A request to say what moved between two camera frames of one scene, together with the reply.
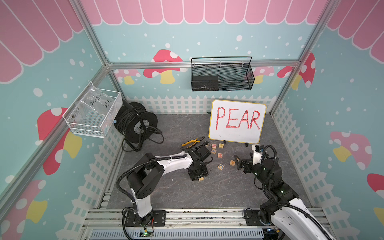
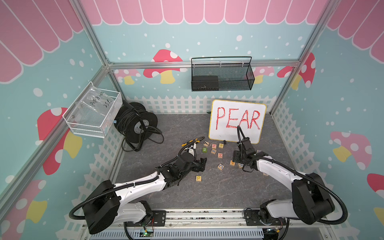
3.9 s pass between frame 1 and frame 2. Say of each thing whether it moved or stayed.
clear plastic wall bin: stayed
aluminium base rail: stayed
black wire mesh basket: stayed
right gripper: moved
